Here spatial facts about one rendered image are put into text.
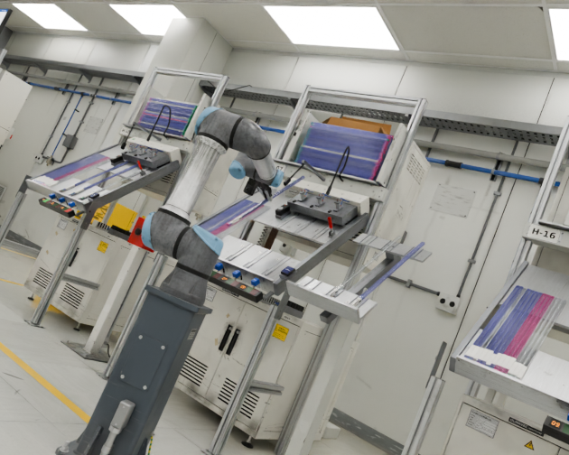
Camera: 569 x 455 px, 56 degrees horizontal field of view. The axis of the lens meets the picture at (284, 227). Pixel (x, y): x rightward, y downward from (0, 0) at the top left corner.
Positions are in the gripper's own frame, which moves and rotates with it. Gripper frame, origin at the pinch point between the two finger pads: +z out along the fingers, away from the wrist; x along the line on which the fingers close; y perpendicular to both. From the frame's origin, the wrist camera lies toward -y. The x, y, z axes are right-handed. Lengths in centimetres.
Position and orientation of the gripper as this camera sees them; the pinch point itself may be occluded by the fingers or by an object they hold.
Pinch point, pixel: (267, 199)
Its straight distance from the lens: 249.6
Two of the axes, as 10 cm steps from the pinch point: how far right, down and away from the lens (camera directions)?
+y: 6.4, -6.7, 3.8
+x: -7.2, -3.6, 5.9
